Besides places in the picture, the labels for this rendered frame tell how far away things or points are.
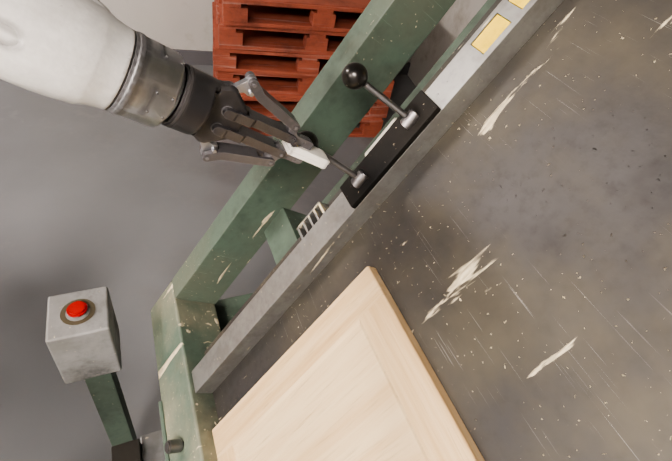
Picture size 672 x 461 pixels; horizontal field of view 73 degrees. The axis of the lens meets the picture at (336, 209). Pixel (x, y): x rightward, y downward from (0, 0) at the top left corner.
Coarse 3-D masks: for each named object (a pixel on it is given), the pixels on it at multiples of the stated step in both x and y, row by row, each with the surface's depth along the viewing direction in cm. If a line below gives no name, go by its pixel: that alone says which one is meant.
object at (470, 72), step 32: (544, 0) 58; (480, 32) 63; (512, 32) 60; (448, 64) 66; (480, 64) 62; (448, 96) 64; (448, 128) 68; (416, 160) 70; (384, 192) 72; (320, 224) 77; (352, 224) 75; (288, 256) 82; (320, 256) 77; (288, 288) 80; (256, 320) 84; (224, 352) 88
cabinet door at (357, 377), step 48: (384, 288) 68; (336, 336) 71; (384, 336) 64; (288, 384) 76; (336, 384) 69; (384, 384) 63; (432, 384) 57; (240, 432) 82; (288, 432) 74; (336, 432) 67; (384, 432) 61; (432, 432) 56
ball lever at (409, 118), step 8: (352, 64) 63; (360, 64) 63; (344, 72) 63; (352, 72) 63; (360, 72) 63; (344, 80) 64; (352, 80) 63; (360, 80) 63; (352, 88) 64; (360, 88) 65; (368, 88) 65; (376, 96) 65; (384, 96) 65; (392, 104) 66; (400, 112) 66; (408, 112) 66; (400, 120) 67; (408, 120) 66; (416, 120) 66; (408, 128) 67
